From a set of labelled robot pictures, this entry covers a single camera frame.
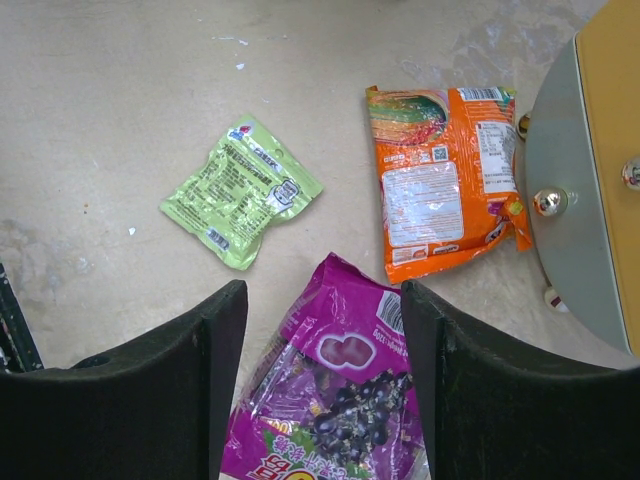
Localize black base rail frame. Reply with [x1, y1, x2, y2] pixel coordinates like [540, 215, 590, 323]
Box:
[0, 264, 44, 373]

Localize white cylinder toy drawers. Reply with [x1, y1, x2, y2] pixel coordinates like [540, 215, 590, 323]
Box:
[524, 1, 639, 355]

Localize small light green packet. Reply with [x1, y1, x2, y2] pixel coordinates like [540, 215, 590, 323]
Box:
[160, 115, 323, 271]

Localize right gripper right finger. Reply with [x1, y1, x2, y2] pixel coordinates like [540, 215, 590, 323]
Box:
[401, 281, 639, 479]

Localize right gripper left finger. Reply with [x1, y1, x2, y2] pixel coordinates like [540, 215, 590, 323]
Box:
[1, 280, 248, 479]

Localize orange snack packet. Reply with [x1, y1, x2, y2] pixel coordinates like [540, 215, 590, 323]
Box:
[366, 86, 533, 284]

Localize purple candy bag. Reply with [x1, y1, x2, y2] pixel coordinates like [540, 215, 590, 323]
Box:
[221, 254, 429, 479]

